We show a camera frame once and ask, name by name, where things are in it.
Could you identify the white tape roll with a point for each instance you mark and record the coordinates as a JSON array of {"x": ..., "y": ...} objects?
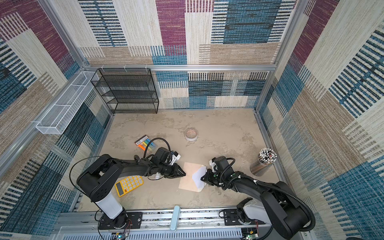
[{"x": 191, "y": 134}]

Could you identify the pink envelope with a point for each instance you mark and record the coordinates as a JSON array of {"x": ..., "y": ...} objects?
[{"x": 187, "y": 183}]

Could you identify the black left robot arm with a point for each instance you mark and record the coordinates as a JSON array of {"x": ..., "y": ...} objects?
[{"x": 100, "y": 177}]

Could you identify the pencil holder with pencils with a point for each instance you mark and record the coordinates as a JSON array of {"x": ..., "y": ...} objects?
[{"x": 265, "y": 159}]

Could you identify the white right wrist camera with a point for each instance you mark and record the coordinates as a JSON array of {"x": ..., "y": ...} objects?
[{"x": 212, "y": 164}]

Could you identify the light blue handle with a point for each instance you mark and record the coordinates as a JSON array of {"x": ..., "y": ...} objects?
[{"x": 175, "y": 218}]

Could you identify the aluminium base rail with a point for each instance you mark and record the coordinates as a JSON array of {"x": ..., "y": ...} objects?
[{"x": 218, "y": 223}]

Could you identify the yellow calculator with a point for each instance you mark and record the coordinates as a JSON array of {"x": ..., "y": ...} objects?
[{"x": 128, "y": 184}]

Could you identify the colourful marker pack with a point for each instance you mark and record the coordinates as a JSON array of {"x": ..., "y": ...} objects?
[{"x": 143, "y": 143}]

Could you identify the white letter paper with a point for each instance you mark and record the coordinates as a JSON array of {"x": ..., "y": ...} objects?
[{"x": 200, "y": 173}]

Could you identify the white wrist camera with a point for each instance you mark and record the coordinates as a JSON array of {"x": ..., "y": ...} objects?
[
  {"x": 212, "y": 164},
  {"x": 175, "y": 157}
]

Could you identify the white wire basket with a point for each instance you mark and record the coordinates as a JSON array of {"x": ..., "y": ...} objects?
[{"x": 59, "y": 116}]

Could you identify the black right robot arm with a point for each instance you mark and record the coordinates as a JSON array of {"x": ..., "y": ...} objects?
[{"x": 287, "y": 213}]

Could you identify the black mesh shelf rack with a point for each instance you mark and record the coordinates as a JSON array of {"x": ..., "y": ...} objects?
[{"x": 127, "y": 90}]

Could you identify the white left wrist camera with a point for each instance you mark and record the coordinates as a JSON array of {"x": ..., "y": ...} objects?
[{"x": 175, "y": 157}]

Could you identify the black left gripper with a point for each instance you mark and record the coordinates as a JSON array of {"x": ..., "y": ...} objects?
[{"x": 175, "y": 171}]

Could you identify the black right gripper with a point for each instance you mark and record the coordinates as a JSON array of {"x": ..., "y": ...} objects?
[{"x": 208, "y": 178}]

